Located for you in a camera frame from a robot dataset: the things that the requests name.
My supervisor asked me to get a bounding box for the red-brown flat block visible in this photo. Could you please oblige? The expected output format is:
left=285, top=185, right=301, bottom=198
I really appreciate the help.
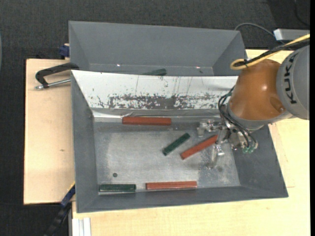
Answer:
left=180, top=134, right=219, bottom=160
left=122, top=116, right=172, bottom=126
left=145, top=180, right=198, bottom=191

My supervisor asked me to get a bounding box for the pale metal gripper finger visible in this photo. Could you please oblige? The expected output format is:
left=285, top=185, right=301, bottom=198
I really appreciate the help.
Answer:
left=211, top=145, right=225, bottom=169
left=196, top=119, right=220, bottom=136

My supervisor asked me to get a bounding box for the pale wood flat board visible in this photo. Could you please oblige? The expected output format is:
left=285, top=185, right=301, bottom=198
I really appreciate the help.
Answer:
left=23, top=58, right=76, bottom=206

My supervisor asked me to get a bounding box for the grey metal bin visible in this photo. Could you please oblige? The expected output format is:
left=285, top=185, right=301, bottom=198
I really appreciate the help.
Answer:
left=68, top=20, right=289, bottom=213

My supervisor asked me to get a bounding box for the dark green flat block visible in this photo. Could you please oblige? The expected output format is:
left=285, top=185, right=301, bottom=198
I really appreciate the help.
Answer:
left=162, top=132, right=191, bottom=156
left=98, top=183, right=137, bottom=193

